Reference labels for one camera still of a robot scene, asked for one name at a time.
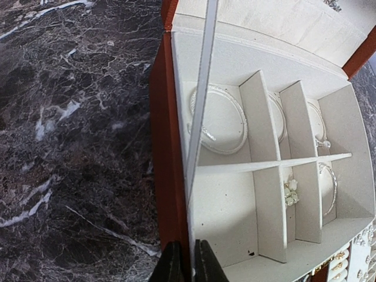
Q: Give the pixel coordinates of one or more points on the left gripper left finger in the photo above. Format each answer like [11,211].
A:
[169,266]

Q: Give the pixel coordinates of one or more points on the red jewelry tray insert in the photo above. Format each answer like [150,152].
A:
[354,262]

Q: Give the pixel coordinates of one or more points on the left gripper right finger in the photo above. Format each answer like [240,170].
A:
[207,266]

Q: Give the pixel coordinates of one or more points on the red wooden jewelry box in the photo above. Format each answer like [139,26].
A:
[259,144]

